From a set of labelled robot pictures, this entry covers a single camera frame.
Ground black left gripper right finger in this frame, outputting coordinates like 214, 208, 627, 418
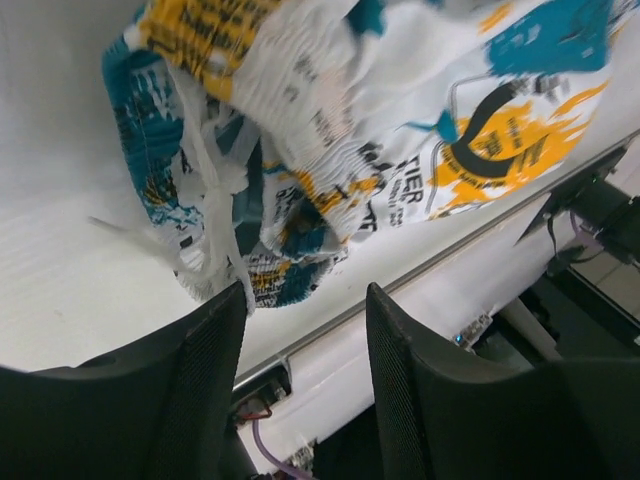
366, 284, 639, 479

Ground printed white teal yellow shorts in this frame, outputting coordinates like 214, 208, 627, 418
102, 1, 639, 309

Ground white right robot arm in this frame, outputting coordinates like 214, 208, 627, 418
496, 298, 562, 365

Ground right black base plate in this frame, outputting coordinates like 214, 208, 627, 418
474, 144, 640, 361

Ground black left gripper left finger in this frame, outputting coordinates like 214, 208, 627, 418
1, 284, 247, 479

